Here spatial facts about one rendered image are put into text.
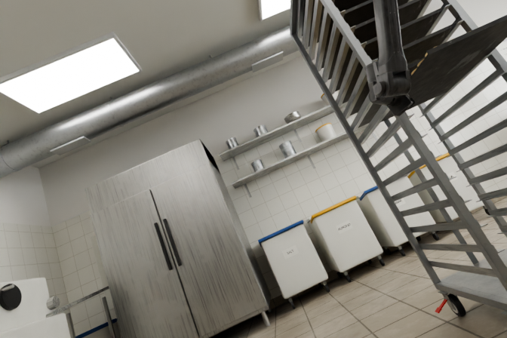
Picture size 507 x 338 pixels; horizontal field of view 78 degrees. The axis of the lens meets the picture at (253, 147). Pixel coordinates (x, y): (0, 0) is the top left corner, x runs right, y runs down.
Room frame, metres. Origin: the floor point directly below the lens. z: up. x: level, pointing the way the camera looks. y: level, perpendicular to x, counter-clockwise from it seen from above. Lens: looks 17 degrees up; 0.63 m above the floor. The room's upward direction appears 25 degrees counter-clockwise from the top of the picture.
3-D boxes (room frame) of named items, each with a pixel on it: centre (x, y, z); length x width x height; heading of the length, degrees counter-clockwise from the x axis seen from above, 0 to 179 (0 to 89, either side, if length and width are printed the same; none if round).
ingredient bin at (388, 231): (3.93, -1.16, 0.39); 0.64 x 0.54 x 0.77; 2
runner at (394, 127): (1.51, -0.59, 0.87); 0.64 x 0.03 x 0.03; 2
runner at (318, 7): (1.51, -0.59, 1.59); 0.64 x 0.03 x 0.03; 2
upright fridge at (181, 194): (3.65, 1.23, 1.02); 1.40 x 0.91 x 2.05; 93
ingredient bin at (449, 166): (3.96, -1.81, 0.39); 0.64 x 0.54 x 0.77; 1
